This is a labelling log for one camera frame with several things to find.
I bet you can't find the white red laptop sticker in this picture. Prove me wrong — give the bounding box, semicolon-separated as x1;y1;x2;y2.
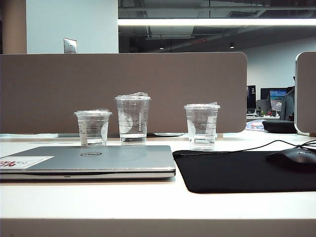
0;156;54;169

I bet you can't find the tall clear Starbucks cup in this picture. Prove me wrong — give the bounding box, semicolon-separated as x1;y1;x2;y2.
114;91;151;145

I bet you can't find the clear lidded plastic coffee cup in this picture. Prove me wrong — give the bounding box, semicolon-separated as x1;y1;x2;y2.
184;101;221;151

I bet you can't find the long ceiling light strip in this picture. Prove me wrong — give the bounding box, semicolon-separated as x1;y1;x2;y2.
118;18;316;26

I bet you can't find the black computer mouse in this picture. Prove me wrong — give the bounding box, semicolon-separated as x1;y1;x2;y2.
265;148;316;171

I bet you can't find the colourful printed mat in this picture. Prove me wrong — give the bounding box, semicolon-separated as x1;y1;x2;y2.
246;119;267;131

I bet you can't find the silver Dell laptop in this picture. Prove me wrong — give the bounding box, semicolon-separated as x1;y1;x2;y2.
0;145;176;180

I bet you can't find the short clear cup with label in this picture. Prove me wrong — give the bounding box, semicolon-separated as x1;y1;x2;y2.
74;108;113;146

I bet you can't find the black sign with numeral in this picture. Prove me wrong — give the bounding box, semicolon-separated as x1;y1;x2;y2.
246;85;257;109

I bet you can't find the black round cushion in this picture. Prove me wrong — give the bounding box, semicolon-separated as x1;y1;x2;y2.
262;120;297;134

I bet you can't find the wide brown desk divider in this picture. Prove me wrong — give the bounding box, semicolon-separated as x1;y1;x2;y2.
0;51;248;135

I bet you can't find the black mouse cable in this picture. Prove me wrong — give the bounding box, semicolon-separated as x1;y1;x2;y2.
177;139;316;158

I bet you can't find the seated person in grey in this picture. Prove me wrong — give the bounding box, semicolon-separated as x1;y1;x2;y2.
280;76;296;121

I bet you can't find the metal wall plate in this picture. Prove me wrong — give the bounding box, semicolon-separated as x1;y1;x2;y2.
63;38;78;54

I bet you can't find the background computer monitor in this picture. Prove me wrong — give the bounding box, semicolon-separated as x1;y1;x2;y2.
260;86;295;112

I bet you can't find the black mouse pad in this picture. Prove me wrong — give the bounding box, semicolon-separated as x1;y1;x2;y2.
172;149;316;194

